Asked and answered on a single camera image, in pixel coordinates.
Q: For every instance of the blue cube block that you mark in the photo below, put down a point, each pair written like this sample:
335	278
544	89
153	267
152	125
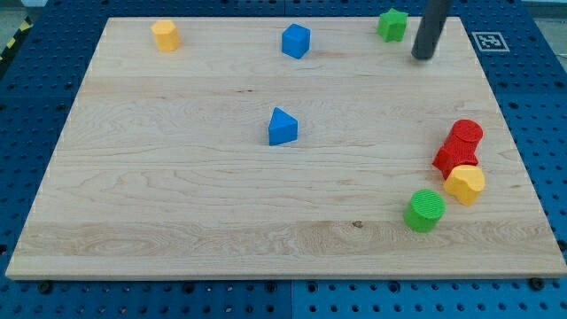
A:
296	41

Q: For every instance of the light wooden board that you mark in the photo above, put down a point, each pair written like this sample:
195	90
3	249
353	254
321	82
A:
163	169

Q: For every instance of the blue triangular prism block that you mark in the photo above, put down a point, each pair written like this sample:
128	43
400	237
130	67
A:
282	128

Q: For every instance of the green cylinder block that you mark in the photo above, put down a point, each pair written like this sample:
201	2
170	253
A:
424	210

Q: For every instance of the red angular block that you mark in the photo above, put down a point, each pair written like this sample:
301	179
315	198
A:
448	158

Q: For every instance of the yellow hexagonal prism block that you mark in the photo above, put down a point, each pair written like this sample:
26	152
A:
166	35

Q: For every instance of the green star block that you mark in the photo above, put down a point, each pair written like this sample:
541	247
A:
392	25

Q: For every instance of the yellow heart block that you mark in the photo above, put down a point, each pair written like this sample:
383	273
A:
465	183

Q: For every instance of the red cylinder block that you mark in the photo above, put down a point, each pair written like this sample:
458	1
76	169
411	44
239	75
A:
464	137

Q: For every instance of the white fiducial marker tag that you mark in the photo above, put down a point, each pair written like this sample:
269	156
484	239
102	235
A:
488	41

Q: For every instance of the black bolt front left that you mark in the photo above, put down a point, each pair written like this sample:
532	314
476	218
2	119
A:
44	287

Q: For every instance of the black bolt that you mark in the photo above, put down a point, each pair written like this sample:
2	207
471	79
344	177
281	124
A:
44	287
536	284

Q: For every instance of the black bolt front right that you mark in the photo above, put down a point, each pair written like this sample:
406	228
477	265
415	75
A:
536	284

